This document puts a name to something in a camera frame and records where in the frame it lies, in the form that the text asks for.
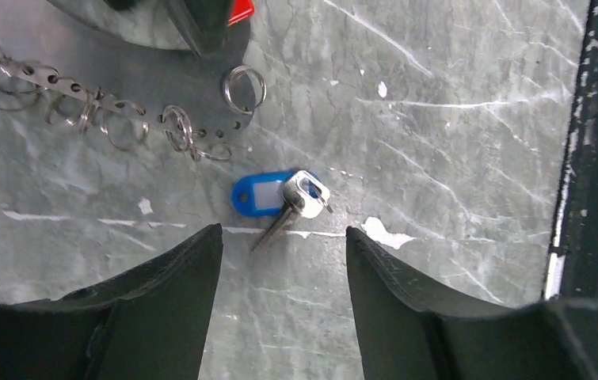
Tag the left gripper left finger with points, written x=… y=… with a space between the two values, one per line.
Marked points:
x=149 y=322

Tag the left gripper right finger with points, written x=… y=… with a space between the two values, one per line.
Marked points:
x=411 y=326

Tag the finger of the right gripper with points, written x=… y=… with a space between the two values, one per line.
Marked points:
x=201 y=23

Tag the blue tagged key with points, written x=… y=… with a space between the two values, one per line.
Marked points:
x=285 y=195

